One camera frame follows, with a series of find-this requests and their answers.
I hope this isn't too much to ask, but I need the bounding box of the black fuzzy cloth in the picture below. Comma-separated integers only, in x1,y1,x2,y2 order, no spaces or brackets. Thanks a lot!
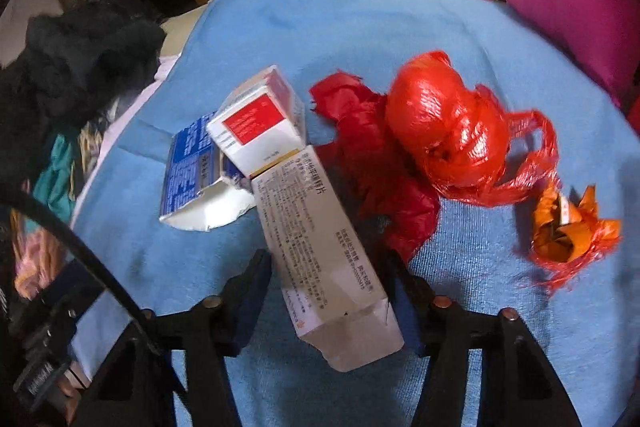
0,0,168,208

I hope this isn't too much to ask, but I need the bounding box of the long white printed carton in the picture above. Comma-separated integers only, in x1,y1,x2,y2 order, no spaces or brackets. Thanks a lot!
250,144,406,373

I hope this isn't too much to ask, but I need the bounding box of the pile of colourful clothes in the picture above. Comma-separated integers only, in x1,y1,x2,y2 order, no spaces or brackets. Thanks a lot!
10,97,121,298

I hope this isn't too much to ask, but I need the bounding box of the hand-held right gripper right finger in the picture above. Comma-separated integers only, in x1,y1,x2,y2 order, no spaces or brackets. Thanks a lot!
385,252,563,427

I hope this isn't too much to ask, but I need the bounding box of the knotted red plastic bag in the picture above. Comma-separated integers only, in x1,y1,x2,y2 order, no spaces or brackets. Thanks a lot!
385,50,561,208

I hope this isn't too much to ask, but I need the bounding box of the white carton with red label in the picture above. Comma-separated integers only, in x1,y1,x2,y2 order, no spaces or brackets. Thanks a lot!
206,65,307,180

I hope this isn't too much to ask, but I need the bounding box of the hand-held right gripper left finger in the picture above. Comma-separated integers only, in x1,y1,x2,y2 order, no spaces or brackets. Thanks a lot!
75,249,273,427

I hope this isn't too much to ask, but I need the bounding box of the black cable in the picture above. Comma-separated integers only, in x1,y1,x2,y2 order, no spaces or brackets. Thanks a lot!
0,194,171,358

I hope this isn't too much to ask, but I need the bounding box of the orange foil wrapper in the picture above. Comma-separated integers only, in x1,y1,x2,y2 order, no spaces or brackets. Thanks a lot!
527,179,623,293

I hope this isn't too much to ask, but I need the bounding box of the blue and white carton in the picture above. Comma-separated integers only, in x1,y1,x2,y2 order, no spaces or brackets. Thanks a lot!
159,112,258,233

